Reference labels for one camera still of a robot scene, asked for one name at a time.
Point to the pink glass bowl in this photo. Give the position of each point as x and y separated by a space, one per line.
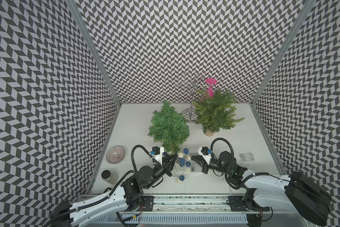
115 155

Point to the chrome jewelry stand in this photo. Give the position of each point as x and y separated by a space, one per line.
192 83

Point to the rattan ball string light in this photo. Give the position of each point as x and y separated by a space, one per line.
182 166

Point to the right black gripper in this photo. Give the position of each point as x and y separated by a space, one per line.
200 161

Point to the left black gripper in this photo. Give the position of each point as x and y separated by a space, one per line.
169 164

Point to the dark green christmas tree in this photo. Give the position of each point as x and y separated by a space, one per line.
169 127

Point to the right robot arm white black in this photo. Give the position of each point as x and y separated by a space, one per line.
294 192

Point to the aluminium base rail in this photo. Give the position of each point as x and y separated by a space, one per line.
196 210

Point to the pink hourglass ornament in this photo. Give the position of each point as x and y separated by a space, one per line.
210 82

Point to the light green fern tree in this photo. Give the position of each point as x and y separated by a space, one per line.
217 112

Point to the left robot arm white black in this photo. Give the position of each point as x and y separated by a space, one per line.
125 195

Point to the glass spice jar black lid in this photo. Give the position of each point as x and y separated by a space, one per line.
109 177

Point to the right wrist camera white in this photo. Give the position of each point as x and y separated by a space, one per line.
206 153

